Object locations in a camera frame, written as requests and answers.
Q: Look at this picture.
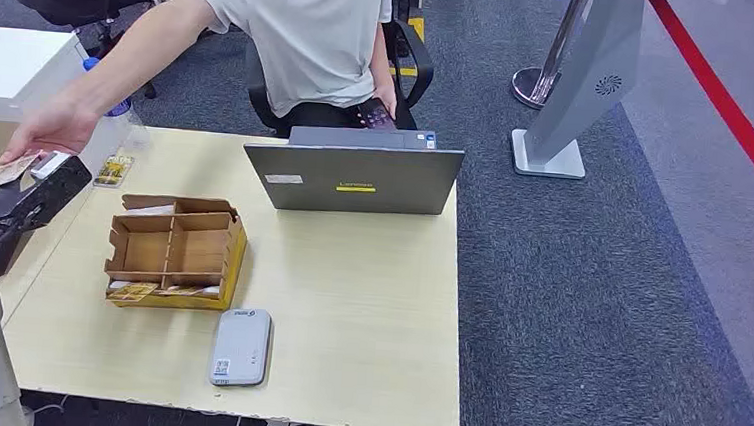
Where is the person's right hand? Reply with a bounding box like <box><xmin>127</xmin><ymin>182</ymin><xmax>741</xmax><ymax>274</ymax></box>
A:
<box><xmin>0</xmin><ymin>87</ymin><xmax>105</xmax><ymax>173</ymax></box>

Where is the white cabinet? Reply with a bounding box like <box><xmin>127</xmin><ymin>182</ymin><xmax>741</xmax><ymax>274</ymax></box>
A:
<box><xmin>0</xmin><ymin>26</ymin><xmax>132</xmax><ymax>178</ymax></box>

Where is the person's left hand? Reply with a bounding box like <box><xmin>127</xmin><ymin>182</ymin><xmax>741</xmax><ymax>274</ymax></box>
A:
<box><xmin>359</xmin><ymin>81</ymin><xmax>401</xmax><ymax>122</ymax></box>

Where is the brown cardboard card organizer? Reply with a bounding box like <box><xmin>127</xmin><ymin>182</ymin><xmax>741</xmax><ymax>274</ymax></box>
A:
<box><xmin>101</xmin><ymin>190</ymin><xmax>252</xmax><ymax>317</ymax></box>

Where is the dark smartphone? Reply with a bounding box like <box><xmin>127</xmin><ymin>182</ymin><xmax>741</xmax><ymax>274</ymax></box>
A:
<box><xmin>355</xmin><ymin>96</ymin><xmax>400</xmax><ymax>133</ymax></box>

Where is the white card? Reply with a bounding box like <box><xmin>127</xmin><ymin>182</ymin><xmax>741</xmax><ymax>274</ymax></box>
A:
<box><xmin>125</xmin><ymin>201</ymin><xmax>177</xmax><ymax>220</ymax></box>

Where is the grey kiosk stand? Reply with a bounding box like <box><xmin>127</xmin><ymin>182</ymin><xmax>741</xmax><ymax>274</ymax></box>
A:
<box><xmin>507</xmin><ymin>0</ymin><xmax>646</xmax><ymax>185</ymax></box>

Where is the pale wrist camera, black bracket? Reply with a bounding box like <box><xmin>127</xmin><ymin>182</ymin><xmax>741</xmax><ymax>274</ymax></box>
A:
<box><xmin>0</xmin><ymin>147</ymin><xmax>94</xmax><ymax>242</ymax></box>

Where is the clear water bottle, blue cap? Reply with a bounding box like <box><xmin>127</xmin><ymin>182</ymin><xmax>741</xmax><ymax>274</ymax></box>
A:
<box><xmin>76</xmin><ymin>55</ymin><xmax>158</xmax><ymax>156</ymax></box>

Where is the grey card reader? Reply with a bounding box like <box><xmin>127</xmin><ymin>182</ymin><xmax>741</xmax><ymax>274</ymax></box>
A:
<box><xmin>207</xmin><ymin>305</ymin><xmax>275</xmax><ymax>391</ymax></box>

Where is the grey laptop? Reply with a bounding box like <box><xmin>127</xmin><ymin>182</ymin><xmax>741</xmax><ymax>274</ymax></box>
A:
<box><xmin>239</xmin><ymin>118</ymin><xmax>468</xmax><ymax>223</ymax></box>

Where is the ID card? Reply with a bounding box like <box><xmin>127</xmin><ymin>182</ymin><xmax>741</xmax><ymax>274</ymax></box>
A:
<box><xmin>0</xmin><ymin>148</ymin><xmax>41</xmax><ymax>195</ymax></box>

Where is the chrome stanchion post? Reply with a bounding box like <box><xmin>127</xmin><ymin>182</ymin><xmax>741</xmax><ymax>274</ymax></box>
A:
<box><xmin>509</xmin><ymin>0</ymin><xmax>595</xmax><ymax>114</ymax></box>

